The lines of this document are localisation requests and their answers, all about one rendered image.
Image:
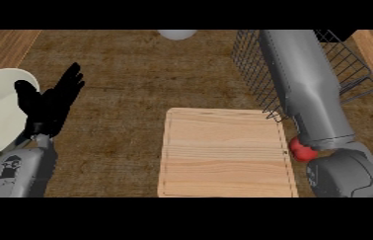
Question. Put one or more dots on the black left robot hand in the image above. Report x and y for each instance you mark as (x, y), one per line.
(53, 100)

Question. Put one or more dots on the wooden cutting board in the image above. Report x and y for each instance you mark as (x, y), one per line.
(225, 151)

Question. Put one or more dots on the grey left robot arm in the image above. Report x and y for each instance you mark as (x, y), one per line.
(23, 171)

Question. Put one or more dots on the pale grey round object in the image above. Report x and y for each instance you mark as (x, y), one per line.
(176, 34)

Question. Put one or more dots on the white plate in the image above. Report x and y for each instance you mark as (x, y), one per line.
(10, 105)

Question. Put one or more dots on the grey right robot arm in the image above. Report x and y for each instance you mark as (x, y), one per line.
(309, 96)

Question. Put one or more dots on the red fruit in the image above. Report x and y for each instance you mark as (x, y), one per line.
(300, 151)

